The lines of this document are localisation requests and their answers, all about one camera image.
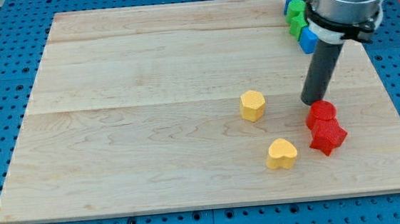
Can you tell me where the blue cube block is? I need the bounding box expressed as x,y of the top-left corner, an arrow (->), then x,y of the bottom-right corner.
299,27 -> 318,54

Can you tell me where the yellow heart block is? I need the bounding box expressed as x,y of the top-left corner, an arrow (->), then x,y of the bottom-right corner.
265,138 -> 298,169

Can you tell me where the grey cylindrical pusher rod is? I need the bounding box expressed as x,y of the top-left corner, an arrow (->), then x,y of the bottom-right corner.
300,39 -> 344,106

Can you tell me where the black and white mounting clamp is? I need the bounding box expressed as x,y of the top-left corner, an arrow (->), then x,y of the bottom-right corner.
304,0 -> 384,45

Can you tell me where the wooden board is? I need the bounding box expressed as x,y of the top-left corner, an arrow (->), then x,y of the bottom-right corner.
0,0 -> 400,224

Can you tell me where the green star block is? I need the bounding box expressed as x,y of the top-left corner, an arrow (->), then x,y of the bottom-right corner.
289,12 -> 308,41

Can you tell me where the red star block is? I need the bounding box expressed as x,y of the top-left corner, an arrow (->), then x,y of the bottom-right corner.
310,118 -> 348,156

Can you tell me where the green circle block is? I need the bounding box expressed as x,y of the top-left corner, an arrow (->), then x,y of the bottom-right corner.
285,0 -> 306,24

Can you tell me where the red circle block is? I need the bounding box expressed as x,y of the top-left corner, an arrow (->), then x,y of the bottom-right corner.
305,100 -> 337,130

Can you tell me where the yellow hexagon block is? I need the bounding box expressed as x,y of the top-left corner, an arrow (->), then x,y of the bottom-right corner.
240,90 -> 266,122

